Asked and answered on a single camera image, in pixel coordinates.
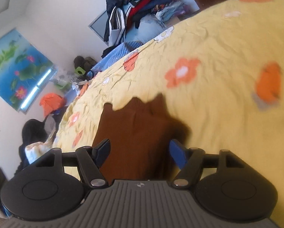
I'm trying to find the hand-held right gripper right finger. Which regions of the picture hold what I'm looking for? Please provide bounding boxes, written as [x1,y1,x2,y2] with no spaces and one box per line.
[168,139,249,188]

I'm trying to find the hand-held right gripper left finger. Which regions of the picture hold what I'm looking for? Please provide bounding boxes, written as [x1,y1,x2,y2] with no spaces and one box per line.
[35,138,112,188]

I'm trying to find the brown garment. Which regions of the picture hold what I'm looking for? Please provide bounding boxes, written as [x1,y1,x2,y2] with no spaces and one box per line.
[92,93,192,181]

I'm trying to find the pile of mixed clothes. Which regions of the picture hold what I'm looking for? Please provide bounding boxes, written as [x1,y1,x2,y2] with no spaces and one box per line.
[103,0,194,47]

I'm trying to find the yellow flower printed blanket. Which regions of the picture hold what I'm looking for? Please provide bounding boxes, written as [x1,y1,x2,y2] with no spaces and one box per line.
[52,0,284,219]

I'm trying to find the white floral cloth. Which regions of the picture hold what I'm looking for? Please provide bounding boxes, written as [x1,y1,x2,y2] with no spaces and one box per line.
[24,133,56,164]

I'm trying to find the orange plastic bag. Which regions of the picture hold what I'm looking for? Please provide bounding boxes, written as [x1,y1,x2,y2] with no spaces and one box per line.
[39,93,66,117]

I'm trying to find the black chair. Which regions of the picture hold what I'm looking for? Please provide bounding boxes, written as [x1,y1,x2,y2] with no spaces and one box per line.
[19,119,49,169]

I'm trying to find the green and white clutter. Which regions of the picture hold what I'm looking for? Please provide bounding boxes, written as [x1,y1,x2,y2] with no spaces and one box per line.
[50,72,90,94]

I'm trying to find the dark bag with green patch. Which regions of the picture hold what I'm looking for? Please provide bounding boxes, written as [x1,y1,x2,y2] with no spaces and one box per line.
[74,56,97,75]

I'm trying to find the blue quilted blanket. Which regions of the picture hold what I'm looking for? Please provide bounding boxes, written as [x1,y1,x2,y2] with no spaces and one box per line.
[86,41,145,76]

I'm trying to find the grey framed panel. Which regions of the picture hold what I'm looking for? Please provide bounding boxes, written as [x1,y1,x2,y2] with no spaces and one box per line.
[88,12,109,41]

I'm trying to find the lotus pond wall poster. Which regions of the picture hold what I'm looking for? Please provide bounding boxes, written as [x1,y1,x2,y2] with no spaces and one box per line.
[0,28,54,112]

